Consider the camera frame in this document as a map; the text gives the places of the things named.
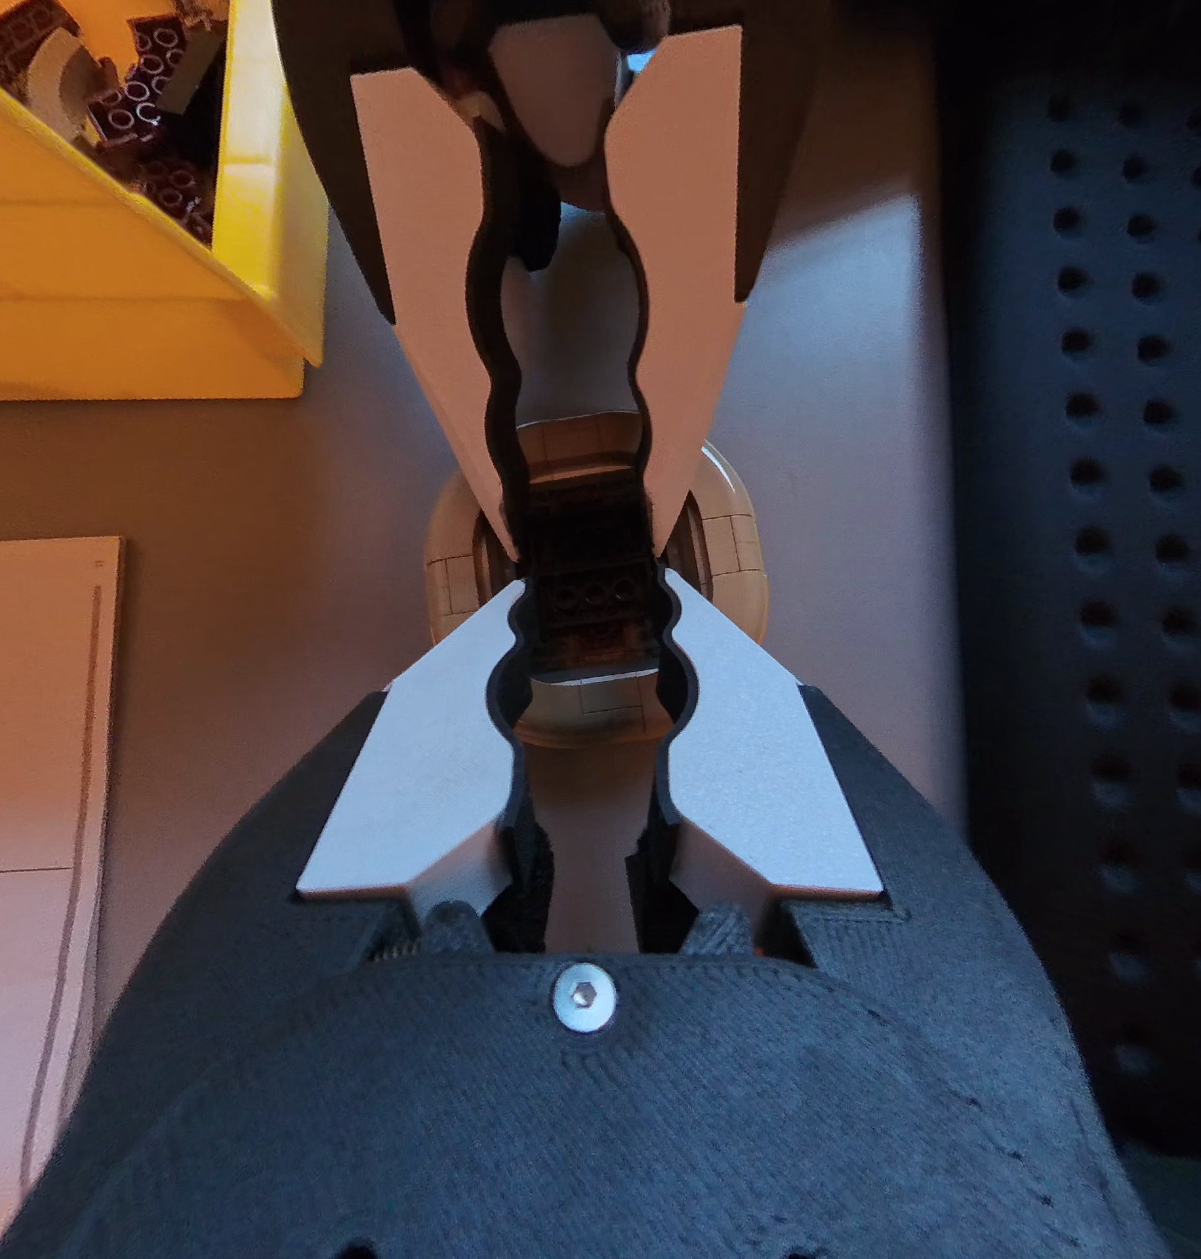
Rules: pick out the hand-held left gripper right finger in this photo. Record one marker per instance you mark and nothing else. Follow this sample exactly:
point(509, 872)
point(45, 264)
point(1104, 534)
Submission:
point(768, 787)

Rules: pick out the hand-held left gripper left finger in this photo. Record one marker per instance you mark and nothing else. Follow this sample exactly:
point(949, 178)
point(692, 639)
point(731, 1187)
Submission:
point(413, 787)

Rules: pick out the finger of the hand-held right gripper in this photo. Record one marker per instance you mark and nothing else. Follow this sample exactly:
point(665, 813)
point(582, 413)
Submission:
point(423, 246)
point(689, 246)

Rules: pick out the tan brick pot base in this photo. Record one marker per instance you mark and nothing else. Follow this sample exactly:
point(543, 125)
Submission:
point(728, 550)

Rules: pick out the yellow plastic bin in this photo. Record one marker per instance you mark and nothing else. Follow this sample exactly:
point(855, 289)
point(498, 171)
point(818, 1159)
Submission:
point(118, 295)

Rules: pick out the pile of small brown bricks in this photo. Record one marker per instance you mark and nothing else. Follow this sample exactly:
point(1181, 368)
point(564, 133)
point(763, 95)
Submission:
point(147, 88)

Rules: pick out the tan arch brick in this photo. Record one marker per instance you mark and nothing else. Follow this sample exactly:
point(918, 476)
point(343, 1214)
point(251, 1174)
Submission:
point(63, 83)

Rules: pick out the instruction booklet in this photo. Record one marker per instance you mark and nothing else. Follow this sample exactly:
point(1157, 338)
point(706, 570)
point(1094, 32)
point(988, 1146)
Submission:
point(29, 688)

